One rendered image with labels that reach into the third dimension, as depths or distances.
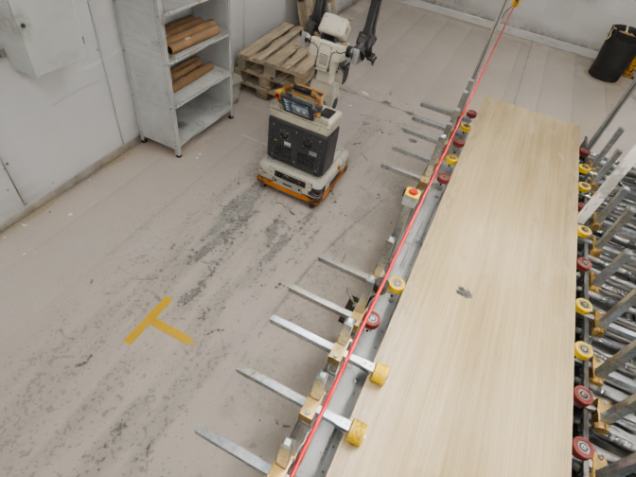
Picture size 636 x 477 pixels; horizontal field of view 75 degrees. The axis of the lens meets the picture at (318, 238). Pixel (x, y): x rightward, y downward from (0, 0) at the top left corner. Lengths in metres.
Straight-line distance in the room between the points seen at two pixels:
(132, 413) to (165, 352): 0.38
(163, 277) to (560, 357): 2.45
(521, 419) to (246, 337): 1.67
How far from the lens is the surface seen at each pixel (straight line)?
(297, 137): 3.40
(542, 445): 1.94
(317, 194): 3.50
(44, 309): 3.21
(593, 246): 2.96
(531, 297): 2.33
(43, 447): 2.77
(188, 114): 4.52
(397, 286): 2.04
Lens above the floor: 2.45
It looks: 46 degrees down
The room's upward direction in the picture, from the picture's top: 11 degrees clockwise
